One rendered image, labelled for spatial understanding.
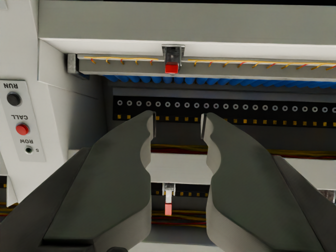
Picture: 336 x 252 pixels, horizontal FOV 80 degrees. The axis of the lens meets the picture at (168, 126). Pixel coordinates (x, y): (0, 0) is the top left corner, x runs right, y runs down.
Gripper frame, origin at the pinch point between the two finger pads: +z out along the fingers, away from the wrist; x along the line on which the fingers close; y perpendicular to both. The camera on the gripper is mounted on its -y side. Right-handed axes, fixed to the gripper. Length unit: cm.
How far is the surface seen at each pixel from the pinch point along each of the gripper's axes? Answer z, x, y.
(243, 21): 15.7, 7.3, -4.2
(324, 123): 26.9, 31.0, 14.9
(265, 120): 27.1, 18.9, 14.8
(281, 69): 18.6, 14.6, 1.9
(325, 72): 18.5, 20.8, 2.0
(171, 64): 8.5, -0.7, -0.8
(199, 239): 16.1, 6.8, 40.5
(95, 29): 15.0, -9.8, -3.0
